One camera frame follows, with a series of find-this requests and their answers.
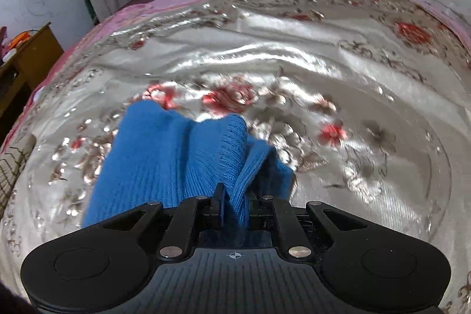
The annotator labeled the beige checked knit garment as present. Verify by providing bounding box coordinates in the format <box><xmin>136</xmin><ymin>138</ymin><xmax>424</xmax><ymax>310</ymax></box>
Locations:
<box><xmin>0</xmin><ymin>135</ymin><xmax>36</xmax><ymax>216</ymax></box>

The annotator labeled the pink floral bag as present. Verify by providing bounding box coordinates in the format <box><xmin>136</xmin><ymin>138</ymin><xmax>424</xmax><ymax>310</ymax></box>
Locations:
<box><xmin>0</xmin><ymin>26</ymin><xmax>8</xmax><ymax>59</ymax></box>

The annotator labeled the orange item on desk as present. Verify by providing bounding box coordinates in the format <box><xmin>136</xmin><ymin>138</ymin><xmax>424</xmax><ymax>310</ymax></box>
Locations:
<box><xmin>8</xmin><ymin>30</ymin><xmax>32</xmax><ymax>49</ymax></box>

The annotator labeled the wooden desk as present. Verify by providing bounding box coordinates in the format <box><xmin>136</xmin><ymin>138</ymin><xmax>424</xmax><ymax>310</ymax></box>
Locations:
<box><xmin>1</xmin><ymin>22</ymin><xmax>64</xmax><ymax>143</ymax></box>

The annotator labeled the blue striped knit sweater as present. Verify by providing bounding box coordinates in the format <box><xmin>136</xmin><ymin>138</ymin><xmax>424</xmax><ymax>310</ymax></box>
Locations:
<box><xmin>82</xmin><ymin>100</ymin><xmax>294</xmax><ymax>245</ymax></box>

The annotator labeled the floral satin bedspread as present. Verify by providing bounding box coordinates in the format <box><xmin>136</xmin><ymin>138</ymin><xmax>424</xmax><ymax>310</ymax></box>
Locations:
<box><xmin>1</xmin><ymin>0</ymin><xmax>470</xmax><ymax>313</ymax></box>

